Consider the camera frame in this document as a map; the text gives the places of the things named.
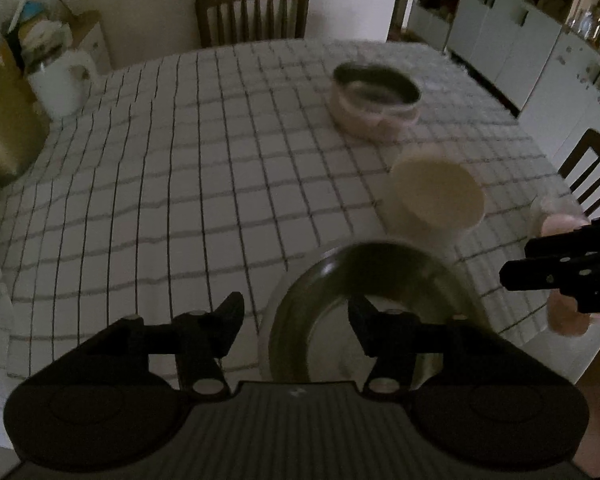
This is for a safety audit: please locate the pink bear-shaped plate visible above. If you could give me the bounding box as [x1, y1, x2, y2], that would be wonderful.
[540, 212, 592, 338]

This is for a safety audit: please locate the large white plate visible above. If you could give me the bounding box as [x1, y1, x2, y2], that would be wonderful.
[519, 194, 600, 385]

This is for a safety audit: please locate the cream white bowl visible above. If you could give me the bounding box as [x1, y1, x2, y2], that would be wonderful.
[380, 151, 486, 254]

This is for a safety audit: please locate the large stainless steel bowl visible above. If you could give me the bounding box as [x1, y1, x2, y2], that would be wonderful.
[259, 237, 489, 387]

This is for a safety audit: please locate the pink steel-lined bowl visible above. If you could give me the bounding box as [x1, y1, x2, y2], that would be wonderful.
[328, 62, 422, 143]

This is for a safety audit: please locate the right wooden chair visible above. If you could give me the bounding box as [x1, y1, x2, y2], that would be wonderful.
[558, 128, 600, 219]

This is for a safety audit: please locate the wooden chair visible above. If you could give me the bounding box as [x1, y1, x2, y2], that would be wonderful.
[558, 128, 600, 219]
[195, 0, 310, 49]

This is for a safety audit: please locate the white checkered tablecloth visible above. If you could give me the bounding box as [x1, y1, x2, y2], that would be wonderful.
[0, 38, 577, 449]

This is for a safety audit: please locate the gold thermos jug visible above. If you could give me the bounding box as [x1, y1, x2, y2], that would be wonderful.
[0, 35, 50, 186]

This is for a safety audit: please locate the white electric kettle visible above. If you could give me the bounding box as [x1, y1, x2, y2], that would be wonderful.
[27, 47, 99, 122]

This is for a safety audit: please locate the small wooden side cabinet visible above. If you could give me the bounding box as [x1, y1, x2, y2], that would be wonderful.
[5, 1, 111, 74]

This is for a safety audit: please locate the far wooden chair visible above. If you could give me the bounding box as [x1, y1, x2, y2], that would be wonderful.
[195, 0, 310, 49]

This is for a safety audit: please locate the white cabinet wall unit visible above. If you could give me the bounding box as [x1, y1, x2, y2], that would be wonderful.
[403, 0, 600, 162]

